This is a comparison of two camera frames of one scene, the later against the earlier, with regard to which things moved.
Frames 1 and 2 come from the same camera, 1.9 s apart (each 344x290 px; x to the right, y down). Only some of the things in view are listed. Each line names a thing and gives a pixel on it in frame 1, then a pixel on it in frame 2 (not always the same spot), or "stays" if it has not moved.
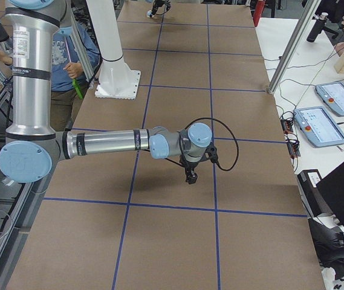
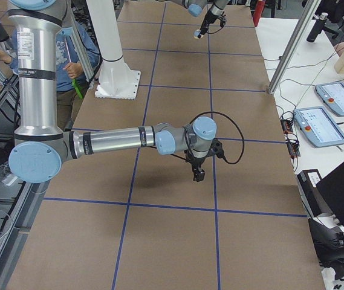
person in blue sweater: x=69 y=78 stays
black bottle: x=317 y=28 stays
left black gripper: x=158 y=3 -> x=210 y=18
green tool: x=77 y=89 stays
